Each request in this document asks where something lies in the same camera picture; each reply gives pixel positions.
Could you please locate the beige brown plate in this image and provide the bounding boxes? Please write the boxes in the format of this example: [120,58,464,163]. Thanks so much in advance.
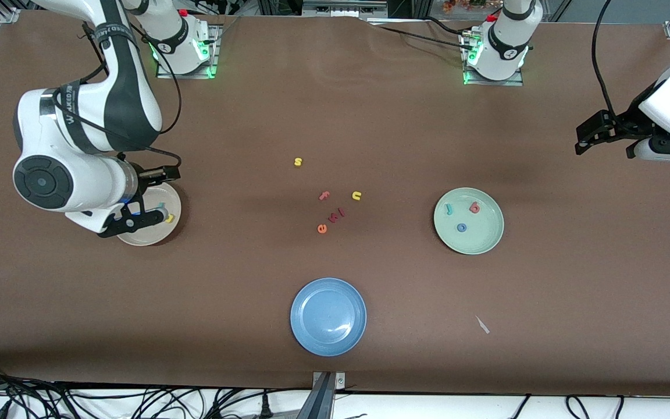
[115,182,182,247]

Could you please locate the brown table cover sheet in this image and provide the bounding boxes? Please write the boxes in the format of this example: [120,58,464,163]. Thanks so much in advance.
[0,10,670,397]

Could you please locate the light green plate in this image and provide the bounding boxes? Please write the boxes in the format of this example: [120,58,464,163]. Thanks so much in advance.
[433,187,505,255]

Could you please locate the orange flower decoration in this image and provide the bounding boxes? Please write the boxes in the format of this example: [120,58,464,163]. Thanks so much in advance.
[441,0,487,13]

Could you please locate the blue plate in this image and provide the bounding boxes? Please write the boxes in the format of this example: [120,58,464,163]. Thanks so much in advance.
[290,278,367,357]

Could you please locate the grey equipment box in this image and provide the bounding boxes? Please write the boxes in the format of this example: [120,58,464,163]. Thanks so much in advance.
[302,0,389,19]

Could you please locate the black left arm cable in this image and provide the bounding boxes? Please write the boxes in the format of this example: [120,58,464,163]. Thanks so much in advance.
[593,0,619,120]

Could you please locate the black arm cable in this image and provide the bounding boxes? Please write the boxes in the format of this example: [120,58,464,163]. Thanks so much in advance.
[79,17,183,169]
[593,0,619,120]

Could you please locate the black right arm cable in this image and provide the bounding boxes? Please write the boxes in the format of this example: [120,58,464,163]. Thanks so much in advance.
[79,17,183,169]

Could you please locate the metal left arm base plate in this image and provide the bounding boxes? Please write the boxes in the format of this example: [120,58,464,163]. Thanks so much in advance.
[462,32,525,87]

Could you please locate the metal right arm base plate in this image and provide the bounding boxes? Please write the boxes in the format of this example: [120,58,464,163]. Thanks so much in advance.
[156,23,220,79]

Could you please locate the black cable on table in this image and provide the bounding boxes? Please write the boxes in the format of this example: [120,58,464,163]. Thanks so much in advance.
[370,16,478,53]

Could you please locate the metal camera pole bracket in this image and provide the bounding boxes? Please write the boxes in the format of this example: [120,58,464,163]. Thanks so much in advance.
[312,371,346,419]

